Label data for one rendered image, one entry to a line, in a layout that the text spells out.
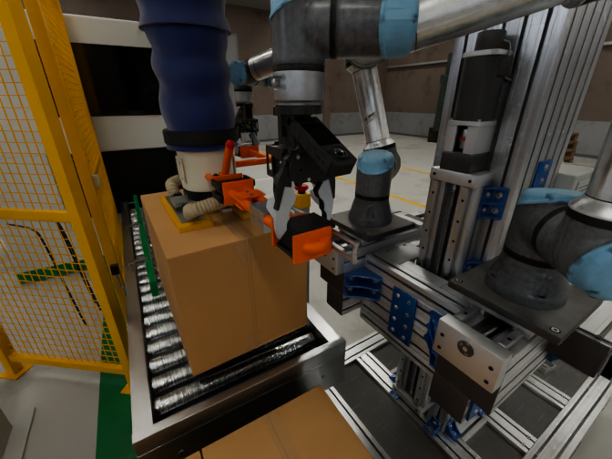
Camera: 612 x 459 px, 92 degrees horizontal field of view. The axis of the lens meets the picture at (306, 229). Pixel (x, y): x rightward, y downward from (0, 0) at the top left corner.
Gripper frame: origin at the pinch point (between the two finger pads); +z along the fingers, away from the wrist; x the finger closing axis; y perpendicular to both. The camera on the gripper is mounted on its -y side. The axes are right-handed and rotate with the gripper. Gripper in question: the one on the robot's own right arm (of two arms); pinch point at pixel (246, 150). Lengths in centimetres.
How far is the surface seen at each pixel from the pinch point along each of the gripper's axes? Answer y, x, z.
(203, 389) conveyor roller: 53, -43, 67
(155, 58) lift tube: 32, -36, -32
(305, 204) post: 13.2, 23.3, 26.4
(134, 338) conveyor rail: 22, -60, 62
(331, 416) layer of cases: 85, -13, 67
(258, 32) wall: -881, 420, -213
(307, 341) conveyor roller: 55, -3, 67
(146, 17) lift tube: 35, -37, -40
